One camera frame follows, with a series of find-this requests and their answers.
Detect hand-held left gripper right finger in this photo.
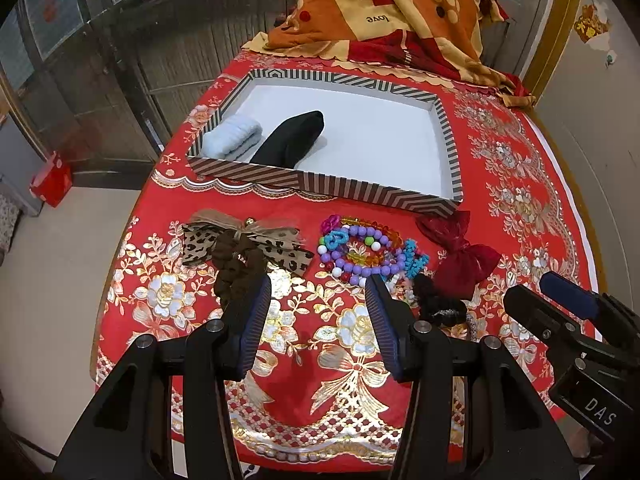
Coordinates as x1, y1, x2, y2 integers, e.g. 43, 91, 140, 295
364, 275, 581, 480

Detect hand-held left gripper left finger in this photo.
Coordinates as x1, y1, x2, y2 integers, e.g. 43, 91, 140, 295
52, 275, 273, 480

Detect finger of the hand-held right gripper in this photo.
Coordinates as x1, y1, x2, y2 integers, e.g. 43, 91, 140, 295
503, 285, 588, 366
539, 270, 628, 328

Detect black scrunchie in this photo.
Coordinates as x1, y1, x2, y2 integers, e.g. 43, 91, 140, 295
412, 274, 468, 323

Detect grey braided hair tie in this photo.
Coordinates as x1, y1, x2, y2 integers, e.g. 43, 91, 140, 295
430, 305, 486, 345

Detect brown scrunchie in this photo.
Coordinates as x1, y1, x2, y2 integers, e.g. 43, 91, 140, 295
214, 234, 269, 306

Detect purple mixed bead bracelet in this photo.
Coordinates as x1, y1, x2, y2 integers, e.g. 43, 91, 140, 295
317, 225, 402, 288

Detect dark red bow clip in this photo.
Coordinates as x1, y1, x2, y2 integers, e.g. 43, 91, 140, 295
416, 210, 502, 301

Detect leopard print bow clip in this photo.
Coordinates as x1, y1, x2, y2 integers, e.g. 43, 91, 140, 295
181, 210, 316, 277

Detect orange translucent bead bracelet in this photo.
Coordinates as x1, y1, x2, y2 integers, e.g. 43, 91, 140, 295
340, 216, 403, 268

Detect blue chain bracelet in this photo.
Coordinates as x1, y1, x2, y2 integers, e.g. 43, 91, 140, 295
320, 230, 351, 256

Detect striped cardboard box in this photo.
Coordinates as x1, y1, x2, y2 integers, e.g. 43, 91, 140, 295
186, 69, 464, 218

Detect red floral tablecloth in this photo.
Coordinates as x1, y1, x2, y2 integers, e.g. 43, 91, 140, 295
90, 50, 601, 466

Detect black folded cloth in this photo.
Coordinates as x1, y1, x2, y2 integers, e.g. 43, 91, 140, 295
249, 110, 326, 168

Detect light blue scrunchie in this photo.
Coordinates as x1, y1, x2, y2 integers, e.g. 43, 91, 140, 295
202, 115, 264, 162

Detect red bag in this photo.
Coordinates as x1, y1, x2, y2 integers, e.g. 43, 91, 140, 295
29, 152, 73, 208

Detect metal framed glass door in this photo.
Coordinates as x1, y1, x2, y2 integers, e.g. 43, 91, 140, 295
0, 0, 288, 176

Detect orange floral blanket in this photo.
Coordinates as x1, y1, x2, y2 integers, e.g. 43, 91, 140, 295
245, 0, 538, 108

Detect white pink star bracelet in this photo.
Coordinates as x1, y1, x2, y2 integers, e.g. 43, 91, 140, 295
394, 280, 417, 307

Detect golden door frame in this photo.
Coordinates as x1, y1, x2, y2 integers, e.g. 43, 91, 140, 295
520, 0, 586, 95

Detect torn wall sticker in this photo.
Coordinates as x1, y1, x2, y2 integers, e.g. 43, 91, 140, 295
574, 0, 613, 47

